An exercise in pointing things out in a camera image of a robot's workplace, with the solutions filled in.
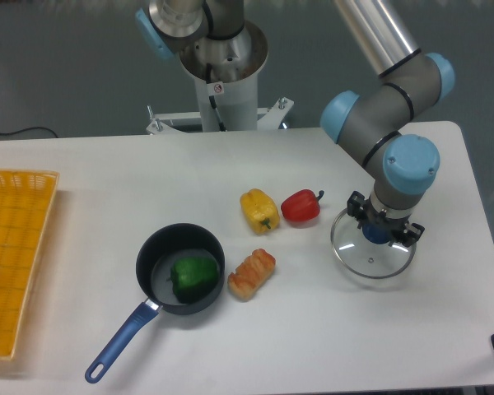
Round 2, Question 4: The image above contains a glass pot lid blue knob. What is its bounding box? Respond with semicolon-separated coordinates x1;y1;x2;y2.
330;209;417;279

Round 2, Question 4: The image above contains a green bell pepper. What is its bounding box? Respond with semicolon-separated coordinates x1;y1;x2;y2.
170;257;219;304

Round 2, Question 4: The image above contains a dark saucepan blue handle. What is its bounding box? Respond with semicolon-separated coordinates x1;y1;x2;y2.
85;223;225;383

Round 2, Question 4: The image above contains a yellow woven basket tray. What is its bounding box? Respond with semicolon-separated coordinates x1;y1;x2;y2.
0;169;59;360

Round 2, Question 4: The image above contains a yellow bell pepper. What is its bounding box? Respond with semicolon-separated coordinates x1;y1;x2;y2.
240;188;280;235

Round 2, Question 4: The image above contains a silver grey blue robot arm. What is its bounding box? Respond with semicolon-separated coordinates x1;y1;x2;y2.
135;1;455;246

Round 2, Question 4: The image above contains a toasted bread loaf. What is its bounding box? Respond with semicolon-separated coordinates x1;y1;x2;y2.
227;249;276;301

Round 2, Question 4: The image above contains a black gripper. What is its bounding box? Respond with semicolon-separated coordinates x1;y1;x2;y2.
347;191;425;248

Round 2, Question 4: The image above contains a red bell pepper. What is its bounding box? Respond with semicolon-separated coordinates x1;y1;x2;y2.
281;189;324;222

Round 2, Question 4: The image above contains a black cable on floor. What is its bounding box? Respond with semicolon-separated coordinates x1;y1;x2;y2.
0;126;59;138

